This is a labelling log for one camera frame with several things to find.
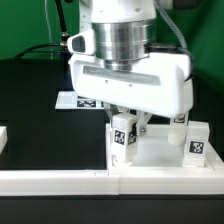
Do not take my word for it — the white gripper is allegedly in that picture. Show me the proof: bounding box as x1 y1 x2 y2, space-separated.
67 29 193 136

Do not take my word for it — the white square table top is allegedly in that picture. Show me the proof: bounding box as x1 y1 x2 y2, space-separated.
106 125 220 169

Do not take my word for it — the white marker tag sheet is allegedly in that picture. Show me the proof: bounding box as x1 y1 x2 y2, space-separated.
55 91 103 110

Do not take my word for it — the white block left edge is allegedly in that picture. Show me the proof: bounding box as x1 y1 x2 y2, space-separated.
0 126 8 154

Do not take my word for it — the white U-shaped obstacle fence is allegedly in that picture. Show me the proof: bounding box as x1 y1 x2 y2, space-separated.
0 157 224 196

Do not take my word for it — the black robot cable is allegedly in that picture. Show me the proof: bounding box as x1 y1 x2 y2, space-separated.
13 0 75 60

